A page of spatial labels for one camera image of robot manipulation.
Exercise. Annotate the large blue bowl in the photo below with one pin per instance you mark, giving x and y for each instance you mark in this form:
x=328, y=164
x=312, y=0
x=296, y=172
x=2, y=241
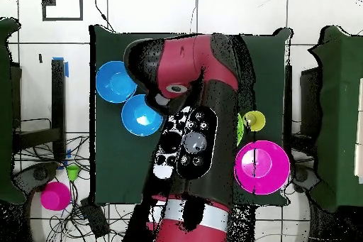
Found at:
x=141, y=117
x=116, y=82

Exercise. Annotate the lime green bowl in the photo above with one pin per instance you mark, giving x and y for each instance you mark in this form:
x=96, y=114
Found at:
x=240, y=128

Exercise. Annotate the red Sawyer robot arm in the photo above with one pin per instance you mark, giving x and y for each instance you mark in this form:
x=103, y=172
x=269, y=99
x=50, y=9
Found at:
x=221, y=139

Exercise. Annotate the dark green table cloth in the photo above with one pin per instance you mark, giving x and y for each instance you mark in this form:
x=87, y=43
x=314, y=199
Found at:
x=113, y=154

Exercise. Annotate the yellow ribbed cup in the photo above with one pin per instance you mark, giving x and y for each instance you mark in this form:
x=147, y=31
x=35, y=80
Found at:
x=258, y=122

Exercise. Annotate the large pink bowl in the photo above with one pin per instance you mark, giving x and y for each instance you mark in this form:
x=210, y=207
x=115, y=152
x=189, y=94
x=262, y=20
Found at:
x=266, y=167

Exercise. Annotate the small green cup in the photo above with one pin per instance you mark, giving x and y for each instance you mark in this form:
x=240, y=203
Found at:
x=73, y=171

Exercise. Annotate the blue tape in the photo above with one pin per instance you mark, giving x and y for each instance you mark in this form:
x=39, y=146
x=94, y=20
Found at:
x=66, y=70

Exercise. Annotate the black box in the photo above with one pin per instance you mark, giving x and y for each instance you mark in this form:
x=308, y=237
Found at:
x=310, y=103

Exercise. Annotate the black power adapter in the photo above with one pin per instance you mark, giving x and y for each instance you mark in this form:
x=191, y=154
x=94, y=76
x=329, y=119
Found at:
x=95, y=220

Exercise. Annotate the black equipment base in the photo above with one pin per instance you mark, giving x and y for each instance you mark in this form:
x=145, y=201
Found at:
x=303, y=175
x=37, y=174

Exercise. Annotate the pink cup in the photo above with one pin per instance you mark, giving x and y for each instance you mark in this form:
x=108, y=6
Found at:
x=55, y=196

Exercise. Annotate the green cloth covered table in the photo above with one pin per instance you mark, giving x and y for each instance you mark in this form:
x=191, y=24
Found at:
x=5, y=40
x=337, y=111

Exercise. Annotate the black post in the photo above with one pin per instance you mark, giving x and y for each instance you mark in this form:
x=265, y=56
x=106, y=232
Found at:
x=288, y=105

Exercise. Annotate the black stand frame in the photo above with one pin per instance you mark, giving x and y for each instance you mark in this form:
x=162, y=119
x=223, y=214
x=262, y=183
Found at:
x=58, y=105

